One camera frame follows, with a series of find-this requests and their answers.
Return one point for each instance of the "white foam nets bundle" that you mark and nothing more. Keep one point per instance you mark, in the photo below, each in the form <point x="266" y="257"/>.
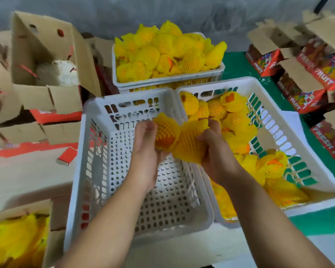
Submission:
<point x="58" y="73"/>

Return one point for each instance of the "tall open cardboard box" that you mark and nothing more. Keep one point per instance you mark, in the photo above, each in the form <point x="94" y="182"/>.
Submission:
<point x="64" y="52"/>

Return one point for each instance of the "loose pile of netted fruit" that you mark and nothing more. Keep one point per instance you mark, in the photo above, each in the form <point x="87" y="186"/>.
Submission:
<point x="240" y="128"/>

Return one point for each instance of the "black pole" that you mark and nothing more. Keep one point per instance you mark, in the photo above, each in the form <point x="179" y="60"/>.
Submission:
<point x="322" y="4"/>

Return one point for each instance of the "brown cardboard box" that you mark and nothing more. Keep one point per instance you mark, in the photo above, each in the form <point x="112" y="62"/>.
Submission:
<point x="0" y="89"/>

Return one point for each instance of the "person's left fingers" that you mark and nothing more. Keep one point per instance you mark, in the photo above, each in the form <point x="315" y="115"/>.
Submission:
<point x="145" y="126"/>

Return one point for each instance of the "person's left hand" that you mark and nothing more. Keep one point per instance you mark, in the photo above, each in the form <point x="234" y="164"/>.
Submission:
<point x="143" y="153"/>

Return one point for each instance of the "person's left forearm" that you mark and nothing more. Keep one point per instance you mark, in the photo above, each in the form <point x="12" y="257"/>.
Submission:
<point x="111" y="226"/>

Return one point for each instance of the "empty white plastic basket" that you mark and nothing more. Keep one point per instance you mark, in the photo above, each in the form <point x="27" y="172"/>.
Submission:
<point x="111" y="153"/>

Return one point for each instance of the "person's right thumb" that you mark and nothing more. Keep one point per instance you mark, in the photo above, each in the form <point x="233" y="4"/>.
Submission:
<point x="203" y="138"/>

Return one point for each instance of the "heap of netted fruit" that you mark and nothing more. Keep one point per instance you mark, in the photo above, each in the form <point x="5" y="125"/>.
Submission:
<point x="162" y="52"/>

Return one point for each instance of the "flattened cardboard box red band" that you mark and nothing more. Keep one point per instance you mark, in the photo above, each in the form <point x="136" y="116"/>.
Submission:
<point x="22" y="136"/>

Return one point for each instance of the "orange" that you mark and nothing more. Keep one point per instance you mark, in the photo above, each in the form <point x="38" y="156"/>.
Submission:
<point x="184" y="142"/>

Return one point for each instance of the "red printed fruit box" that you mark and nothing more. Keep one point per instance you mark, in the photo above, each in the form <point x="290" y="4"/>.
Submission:
<point x="326" y="64"/>
<point x="330" y="139"/>
<point x="265" y="57"/>
<point x="304" y="92"/>

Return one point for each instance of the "small red cardboard piece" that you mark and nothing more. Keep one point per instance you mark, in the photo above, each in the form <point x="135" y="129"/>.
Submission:
<point x="67" y="156"/>

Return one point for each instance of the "heaped white plastic basket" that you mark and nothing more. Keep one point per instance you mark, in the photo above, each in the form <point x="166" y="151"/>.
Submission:
<point x="170" y="79"/>

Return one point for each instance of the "cardboard box with yellow sleeves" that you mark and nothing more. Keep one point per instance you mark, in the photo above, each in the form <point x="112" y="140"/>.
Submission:
<point x="54" y="228"/>

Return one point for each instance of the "half-filled white plastic basket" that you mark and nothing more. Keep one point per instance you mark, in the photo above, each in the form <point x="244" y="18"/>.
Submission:
<point x="318" y="175"/>

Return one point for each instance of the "person's right forearm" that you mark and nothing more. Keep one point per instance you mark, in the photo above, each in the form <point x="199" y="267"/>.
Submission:
<point x="270" y="228"/>

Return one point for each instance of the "person's right hand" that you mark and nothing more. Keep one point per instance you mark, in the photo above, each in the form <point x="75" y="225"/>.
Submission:
<point x="219" y="159"/>

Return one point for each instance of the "pile of yellow foam sleeves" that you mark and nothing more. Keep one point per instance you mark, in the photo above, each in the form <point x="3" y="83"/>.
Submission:
<point x="16" y="242"/>

